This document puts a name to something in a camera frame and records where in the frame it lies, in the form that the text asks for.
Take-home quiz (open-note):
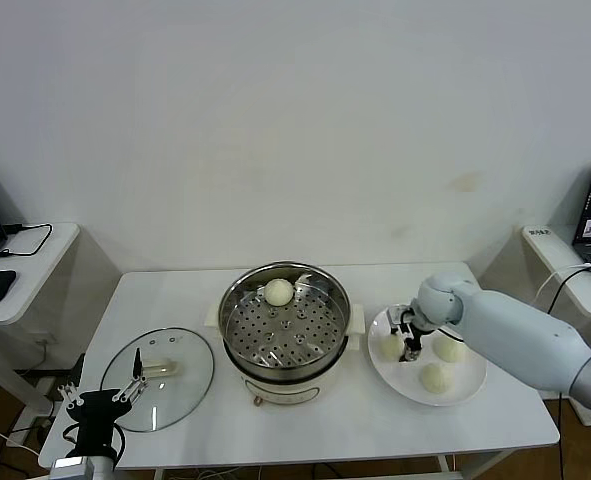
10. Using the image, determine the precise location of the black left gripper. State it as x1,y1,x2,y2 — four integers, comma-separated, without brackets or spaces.
56,347,149,455

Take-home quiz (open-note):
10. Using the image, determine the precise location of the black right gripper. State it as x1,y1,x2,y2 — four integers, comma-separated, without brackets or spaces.
388,319,425,363

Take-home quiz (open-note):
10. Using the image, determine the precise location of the white steamed baozi bun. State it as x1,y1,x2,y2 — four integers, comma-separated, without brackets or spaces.
419,363,454,395
432,334,469,364
378,335,407,362
263,278,295,307

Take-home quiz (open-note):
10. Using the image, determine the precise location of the round glass pot lid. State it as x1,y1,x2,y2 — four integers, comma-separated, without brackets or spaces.
99,327,216,434

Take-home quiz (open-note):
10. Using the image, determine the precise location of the perforated steel steamer basket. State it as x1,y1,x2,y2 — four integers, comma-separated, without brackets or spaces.
218,260,352,371

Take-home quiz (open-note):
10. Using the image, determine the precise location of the large white round plate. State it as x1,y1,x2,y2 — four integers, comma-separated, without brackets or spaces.
367,301,489,407

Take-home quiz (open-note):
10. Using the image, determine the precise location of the cream electric cooking pot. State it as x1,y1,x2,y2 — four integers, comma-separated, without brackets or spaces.
204,302,367,407

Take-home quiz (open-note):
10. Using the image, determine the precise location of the white side table with mouse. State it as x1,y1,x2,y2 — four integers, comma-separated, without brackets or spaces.
0,222,84,426

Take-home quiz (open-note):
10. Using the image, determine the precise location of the white side table with label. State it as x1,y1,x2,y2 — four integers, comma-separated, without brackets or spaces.
519,224,591,429

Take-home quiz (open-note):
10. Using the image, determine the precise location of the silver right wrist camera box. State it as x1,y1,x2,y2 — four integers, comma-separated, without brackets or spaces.
387,305,416,326

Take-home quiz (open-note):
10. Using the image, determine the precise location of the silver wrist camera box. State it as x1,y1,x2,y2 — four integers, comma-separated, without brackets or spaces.
387,305,416,326
49,457,94,480

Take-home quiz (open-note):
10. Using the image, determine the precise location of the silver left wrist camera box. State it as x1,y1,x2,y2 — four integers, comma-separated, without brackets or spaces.
49,457,94,480

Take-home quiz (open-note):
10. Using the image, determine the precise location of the white floor cable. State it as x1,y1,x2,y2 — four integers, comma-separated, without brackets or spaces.
0,419,41,457

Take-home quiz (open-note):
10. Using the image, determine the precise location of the white laptop cable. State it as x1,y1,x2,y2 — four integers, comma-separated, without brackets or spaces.
534,264,591,304

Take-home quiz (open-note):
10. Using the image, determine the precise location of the black cable with adapter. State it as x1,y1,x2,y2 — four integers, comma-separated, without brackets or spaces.
547,267,591,316

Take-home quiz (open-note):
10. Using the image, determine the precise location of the black looped laptop cable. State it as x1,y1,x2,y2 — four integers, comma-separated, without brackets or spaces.
0,223,55,259

